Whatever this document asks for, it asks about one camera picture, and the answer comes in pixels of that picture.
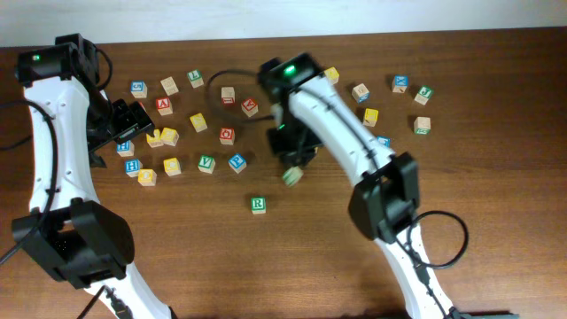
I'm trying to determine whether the green Z letter block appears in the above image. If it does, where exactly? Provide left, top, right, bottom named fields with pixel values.
left=282, top=167, right=303, bottom=187

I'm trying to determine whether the green R letter block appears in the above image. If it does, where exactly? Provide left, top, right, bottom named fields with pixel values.
left=251, top=197, right=267, bottom=214

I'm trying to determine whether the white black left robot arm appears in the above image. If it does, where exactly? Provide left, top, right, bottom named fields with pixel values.
left=12, top=34, right=174, bottom=318

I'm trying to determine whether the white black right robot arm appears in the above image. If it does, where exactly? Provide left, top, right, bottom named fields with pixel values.
left=257, top=53, right=466, bottom=318

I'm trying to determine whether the blue H block upper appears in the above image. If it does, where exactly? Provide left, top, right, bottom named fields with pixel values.
left=116, top=141, right=135, bottom=157

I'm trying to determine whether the blue h block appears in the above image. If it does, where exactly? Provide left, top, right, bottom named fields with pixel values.
left=116, top=141, right=135, bottom=157
left=124, top=159, right=143, bottom=177

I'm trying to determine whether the blue S letter block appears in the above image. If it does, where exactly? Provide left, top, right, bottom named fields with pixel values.
left=130, top=81, right=148, bottom=98

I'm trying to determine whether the yellow block left pair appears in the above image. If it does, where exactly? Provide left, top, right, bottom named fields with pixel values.
left=146, top=128, right=164, bottom=148

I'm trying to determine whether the blue H block lower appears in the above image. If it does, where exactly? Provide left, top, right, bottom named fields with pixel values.
left=124, top=159, right=143, bottom=177

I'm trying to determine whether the red A letter block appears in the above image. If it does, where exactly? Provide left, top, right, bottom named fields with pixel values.
left=156, top=97, right=174, bottom=116

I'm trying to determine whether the yellow G letter block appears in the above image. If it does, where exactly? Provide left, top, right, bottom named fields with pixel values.
left=160, top=128, right=179, bottom=146

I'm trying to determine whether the yellow O letter block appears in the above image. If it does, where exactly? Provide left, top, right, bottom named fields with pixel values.
left=137, top=169, right=157, bottom=186

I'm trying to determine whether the plain wooden block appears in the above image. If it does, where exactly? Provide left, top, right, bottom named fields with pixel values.
left=160, top=76, right=179, bottom=96

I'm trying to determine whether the blue P letter block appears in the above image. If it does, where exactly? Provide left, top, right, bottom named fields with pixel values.
left=229, top=153, right=247, bottom=174

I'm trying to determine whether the red A block tilted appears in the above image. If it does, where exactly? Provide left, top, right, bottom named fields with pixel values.
left=241, top=97, right=259, bottom=118

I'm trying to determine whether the yellow C letter block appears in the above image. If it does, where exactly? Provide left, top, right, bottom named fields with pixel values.
left=163, top=158, right=182, bottom=176

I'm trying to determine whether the red O letter block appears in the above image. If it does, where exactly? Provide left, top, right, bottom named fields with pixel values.
left=219, top=128, right=236, bottom=145

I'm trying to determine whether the yellow S block left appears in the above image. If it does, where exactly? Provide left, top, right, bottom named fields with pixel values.
left=190, top=113, right=208, bottom=133

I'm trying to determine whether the green L letter block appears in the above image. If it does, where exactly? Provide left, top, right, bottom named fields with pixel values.
left=187, top=69, right=204, bottom=89

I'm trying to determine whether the yellow block top right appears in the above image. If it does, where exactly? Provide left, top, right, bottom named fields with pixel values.
left=324, top=66, right=339, bottom=85

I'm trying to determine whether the yellow block middle right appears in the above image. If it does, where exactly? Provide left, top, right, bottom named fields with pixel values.
left=362, top=108, right=379, bottom=127

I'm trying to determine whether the red I letter block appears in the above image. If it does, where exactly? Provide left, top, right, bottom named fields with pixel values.
left=221, top=87, right=236, bottom=105

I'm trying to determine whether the blue side block right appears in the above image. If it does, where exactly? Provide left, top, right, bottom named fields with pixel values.
left=351, top=83, right=370, bottom=103

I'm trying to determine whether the green V letter block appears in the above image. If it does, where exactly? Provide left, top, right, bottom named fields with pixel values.
left=198, top=155, right=215, bottom=174

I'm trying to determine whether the blue E letter block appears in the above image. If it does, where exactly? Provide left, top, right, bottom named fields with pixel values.
left=377, top=136, right=391, bottom=147

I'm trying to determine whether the blue X letter block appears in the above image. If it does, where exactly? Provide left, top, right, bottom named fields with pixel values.
left=392, top=75, right=408, bottom=93

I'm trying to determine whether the green side wooden block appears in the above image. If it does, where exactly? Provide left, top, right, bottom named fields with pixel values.
left=414, top=117, right=431, bottom=135

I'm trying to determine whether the green J letter block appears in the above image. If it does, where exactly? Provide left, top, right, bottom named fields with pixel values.
left=414, top=85, right=434, bottom=105

